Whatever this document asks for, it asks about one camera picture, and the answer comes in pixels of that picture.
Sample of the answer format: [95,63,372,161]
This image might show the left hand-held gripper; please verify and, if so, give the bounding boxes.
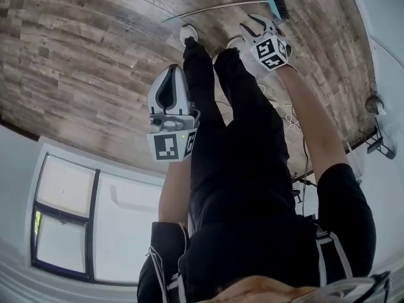
[146,64,201,163]

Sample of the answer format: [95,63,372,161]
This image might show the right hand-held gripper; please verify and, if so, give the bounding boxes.
[239,13,292,73]

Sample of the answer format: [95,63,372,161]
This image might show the teal broom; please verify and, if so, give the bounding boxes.
[161,0,291,24]

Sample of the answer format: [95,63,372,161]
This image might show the person's left forearm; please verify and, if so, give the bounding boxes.
[157,160,194,225]

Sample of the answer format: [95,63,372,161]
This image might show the person's right forearm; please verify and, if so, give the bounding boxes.
[277,64,352,182]

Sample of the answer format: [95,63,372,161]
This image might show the person's right white shoe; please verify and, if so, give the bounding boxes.
[225,37,251,52]

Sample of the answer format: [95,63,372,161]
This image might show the person's white shoe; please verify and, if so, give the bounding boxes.
[225,37,251,52]
[179,24,199,47]

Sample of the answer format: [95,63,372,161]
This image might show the person's left white shoe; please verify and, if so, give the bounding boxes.
[179,24,199,47]

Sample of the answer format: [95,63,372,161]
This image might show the person's black trousers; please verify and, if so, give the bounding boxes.
[182,37,292,208]

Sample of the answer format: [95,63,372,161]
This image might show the dark framed window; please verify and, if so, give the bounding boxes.
[30,151,165,285]

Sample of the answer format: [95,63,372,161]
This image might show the person's black shirt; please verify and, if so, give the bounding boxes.
[136,162,379,303]

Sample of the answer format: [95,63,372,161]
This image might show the black folding chair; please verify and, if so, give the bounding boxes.
[359,118,396,161]

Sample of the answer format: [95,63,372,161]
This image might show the person's head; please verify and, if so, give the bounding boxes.
[217,275,319,303]

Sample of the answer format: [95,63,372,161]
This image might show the white cable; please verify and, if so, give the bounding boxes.
[256,83,302,136]

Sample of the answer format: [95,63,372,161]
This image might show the thin black cable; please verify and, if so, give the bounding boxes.
[299,136,313,218]

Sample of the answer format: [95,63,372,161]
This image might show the grey shoulder harness strap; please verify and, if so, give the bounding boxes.
[145,222,188,303]
[314,223,354,288]

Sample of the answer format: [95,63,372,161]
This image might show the silver head mount frame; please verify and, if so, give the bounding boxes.
[312,271,393,303]

